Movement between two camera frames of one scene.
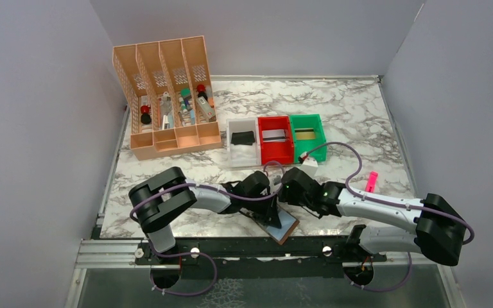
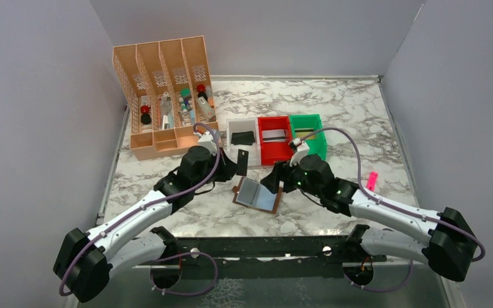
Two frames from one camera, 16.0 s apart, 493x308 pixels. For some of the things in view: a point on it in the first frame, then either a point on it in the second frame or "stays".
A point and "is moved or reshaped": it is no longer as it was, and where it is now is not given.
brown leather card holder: [278, 234] is moved or reshaped
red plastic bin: [275, 153] stays
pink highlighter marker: [371, 183] stays
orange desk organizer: [170, 97] stays
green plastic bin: [312, 122] stays
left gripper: [271, 212] -> [228, 167]
